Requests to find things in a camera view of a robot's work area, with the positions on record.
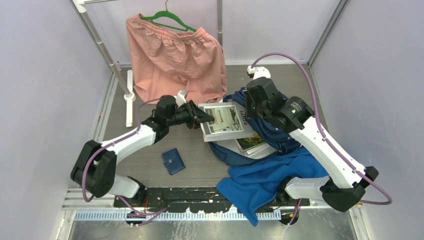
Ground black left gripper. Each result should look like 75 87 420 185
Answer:
167 100 215 130

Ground grey magazine stack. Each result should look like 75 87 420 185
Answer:
198 101 255 142

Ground navy blue backpack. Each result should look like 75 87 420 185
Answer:
208 87 301 167

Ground green fantasy book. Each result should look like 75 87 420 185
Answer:
235 133 267 155

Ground white palm leaf book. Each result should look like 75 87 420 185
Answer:
246 143 278 160

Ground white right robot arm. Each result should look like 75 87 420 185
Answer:
245 66 379 212

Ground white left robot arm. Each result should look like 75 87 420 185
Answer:
70 95 214 207

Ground small blue wallet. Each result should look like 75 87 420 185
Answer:
161 148 186 176

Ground pink shorts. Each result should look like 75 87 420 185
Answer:
126 13 228 104

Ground metal clothes rack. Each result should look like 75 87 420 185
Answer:
69 0 225 128

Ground blue cloth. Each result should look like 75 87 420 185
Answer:
212 145 328 227

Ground green clothes hanger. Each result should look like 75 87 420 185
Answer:
139 0 197 33

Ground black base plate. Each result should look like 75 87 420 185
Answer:
113 187 311 215

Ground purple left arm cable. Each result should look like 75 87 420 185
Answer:
81 97 175 228

